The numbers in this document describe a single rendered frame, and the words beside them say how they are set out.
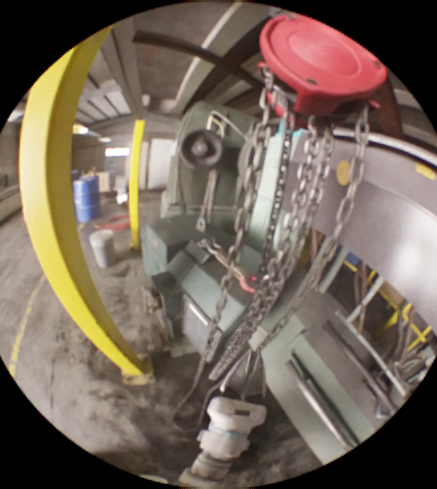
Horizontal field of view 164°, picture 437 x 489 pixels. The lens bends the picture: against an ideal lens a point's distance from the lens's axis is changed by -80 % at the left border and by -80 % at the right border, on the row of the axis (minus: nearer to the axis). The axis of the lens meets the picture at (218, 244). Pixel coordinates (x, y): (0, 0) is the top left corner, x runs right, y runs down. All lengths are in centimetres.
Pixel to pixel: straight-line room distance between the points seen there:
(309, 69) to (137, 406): 137
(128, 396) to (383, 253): 149
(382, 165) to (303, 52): 55
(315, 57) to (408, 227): 55
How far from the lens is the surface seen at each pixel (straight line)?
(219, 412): 31
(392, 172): 68
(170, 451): 124
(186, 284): 56
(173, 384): 119
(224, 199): 131
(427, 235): 64
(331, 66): 20
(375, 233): 64
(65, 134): 40
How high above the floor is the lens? 118
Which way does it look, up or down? 28 degrees down
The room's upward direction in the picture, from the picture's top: 11 degrees clockwise
